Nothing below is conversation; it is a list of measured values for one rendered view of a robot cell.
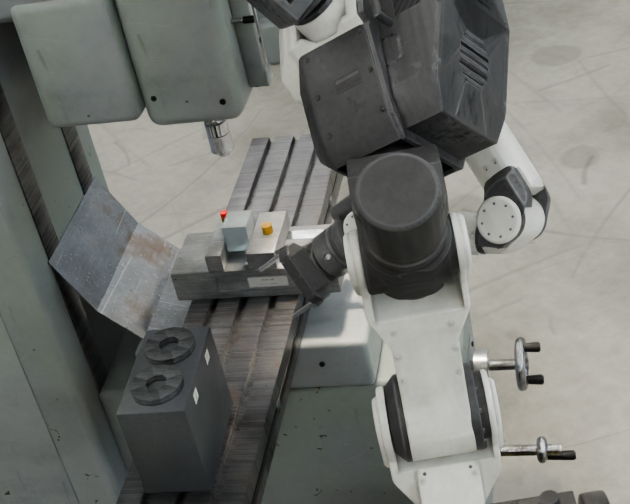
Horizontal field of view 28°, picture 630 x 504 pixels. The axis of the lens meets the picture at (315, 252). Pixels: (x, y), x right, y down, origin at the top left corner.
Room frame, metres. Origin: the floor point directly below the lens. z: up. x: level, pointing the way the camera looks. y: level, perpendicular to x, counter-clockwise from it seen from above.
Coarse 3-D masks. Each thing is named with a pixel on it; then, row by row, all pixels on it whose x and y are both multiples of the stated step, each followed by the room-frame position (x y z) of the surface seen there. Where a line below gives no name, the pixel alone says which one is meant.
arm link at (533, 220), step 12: (468, 216) 1.74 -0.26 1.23; (528, 216) 1.67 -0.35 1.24; (540, 216) 1.71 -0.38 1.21; (468, 228) 1.72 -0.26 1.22; (528, 228) 1.67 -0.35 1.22; (540, 228) 1.71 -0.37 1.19; (480, 240) 1.68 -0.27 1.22; (516, 240) 1.66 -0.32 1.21; (528, 240) 1.70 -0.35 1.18; (480, 252) 1.70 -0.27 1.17; (492, 252) 1.69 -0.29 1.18; (504, 252) 1.68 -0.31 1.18
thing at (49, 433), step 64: (0, 64) 2.25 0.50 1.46; (0, 128) 2.16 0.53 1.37; (64, 128) 2.40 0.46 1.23; (0, 192) 2.10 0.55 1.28; (64, 192) 2.32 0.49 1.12; (0, 256) 2.10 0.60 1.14; (0, 320) 2.11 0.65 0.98; (64, 320) 2.14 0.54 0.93; (0, 384) 2.13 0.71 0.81; (64, 384) 2.09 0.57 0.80; (0, 448) 2.15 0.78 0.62; (64, 448) 2.11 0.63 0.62
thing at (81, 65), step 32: (64, 0) 2.15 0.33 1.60; (96, 0) 2.13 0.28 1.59; (32, 32) 2.16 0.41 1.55; (64, 32) 2.14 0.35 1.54; (96, 32) 2.13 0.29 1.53; (32, 64) 2.17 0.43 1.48; (64, 64) 2.15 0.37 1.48; (96, 64) 2.13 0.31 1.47; (128, 64) 2.14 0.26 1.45; (64, 96) 2.16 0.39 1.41; (96, 96) 2.14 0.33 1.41; (128, 96) 2.12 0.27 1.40
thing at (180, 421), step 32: (160, 352) 1.72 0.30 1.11; (192, 352) 1.72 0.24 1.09; (128, 384) 1.67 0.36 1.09; (160, 384) 1.65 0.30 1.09; (192, 384) 1.63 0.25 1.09; (224, 384) 1.77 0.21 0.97; (128, 416) 1.60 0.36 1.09; (160, 416) 1.58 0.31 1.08; (192, 416) 1.59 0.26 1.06; (224, 416) 1.72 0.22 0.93; (160, 448) 1.59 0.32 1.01; (192, 448) 1.57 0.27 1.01; (160, 480) 1.59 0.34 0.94; (192, 480) 1.58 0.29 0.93
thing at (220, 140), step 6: (228, 126) 2.20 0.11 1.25; (210, 132) 2.19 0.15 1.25; (216, 132) 2.18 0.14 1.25; (222, 132) 2.18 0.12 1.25; (228, 132) 2.19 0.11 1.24; (210, 138) 2.19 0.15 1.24; (216, 138) 2.18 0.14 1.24; (222, 138) 2.18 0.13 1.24; (228, 138) 2.19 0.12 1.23; (210, 144) 2.19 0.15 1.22; (216, 144) 2.18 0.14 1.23; (222, 144) 2.18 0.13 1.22; (228, 144) 2.19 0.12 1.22; (216, 150) 2.18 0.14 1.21; (222, 150) 2.18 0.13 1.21; (228, 150) 2.18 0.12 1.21
